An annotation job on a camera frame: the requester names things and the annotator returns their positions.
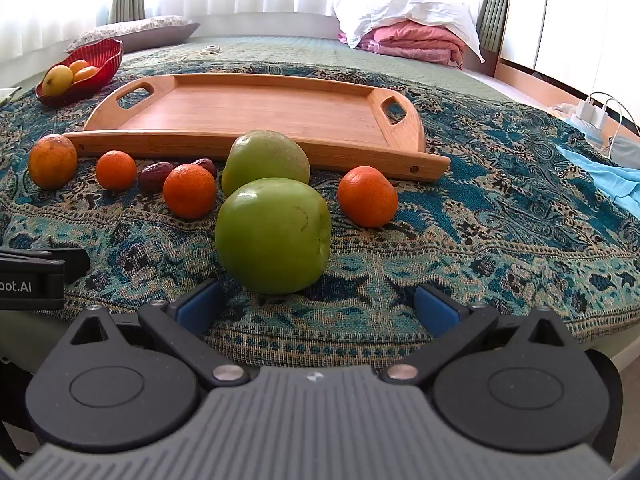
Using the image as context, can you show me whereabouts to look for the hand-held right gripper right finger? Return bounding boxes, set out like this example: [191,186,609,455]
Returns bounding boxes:
[380,284,573,386]

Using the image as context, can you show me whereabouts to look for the white wardrobe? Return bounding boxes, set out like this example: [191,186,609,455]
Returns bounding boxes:
[500,0,640,101]

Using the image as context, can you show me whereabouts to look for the yellow mango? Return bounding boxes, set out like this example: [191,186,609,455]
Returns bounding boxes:
[41,65,74,97]

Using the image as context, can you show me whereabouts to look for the pink folded blankets with pillow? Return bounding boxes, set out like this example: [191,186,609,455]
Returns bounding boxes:
[331,0,486,63]

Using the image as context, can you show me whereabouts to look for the wooden tray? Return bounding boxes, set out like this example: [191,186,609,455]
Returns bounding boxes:
[62,73,452,183]

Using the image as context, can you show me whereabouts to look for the white cable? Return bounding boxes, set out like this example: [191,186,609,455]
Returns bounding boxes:
[602,92,640,156]

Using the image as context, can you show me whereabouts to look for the pink folded blanket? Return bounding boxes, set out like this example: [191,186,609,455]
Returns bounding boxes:
[337,20,466,67]

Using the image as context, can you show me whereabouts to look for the floral pillow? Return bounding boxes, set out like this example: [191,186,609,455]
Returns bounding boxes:
[66,15,201,55]

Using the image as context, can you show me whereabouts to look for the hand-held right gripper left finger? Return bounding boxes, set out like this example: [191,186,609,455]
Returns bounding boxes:
[65,278,251,389]

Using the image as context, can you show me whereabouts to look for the teal paisley blanket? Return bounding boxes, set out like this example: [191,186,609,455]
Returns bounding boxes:
[0,57,640,368]

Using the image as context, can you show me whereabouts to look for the large orange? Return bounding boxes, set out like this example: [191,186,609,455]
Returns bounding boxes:
[28,134,78,191]

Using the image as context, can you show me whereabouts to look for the white charger with cables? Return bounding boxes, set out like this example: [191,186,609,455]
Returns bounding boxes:
[552,102,608,143]

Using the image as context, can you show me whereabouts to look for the red glass bowl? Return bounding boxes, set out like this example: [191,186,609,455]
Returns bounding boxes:
[35,37,124,109]

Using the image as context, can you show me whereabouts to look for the blue cloth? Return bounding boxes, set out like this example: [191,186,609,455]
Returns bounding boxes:
[555,142,640,218]

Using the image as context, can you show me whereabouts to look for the mandarin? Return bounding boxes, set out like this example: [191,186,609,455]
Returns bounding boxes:
[163,163,217,220]
[95,150,138,191]
[337,166,399,228]

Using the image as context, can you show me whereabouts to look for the wooden bed frame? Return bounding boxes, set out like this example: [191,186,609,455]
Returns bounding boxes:
[495,57,586,111]

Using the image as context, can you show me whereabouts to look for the green bedspread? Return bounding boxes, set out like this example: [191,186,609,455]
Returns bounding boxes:
[0,35,511,106]

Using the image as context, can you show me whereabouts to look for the pale green apple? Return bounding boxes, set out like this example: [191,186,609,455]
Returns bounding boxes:
[221,130,312,198]

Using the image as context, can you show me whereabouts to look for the grey cloth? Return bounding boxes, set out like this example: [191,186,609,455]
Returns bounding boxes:
[607,135,640,168]

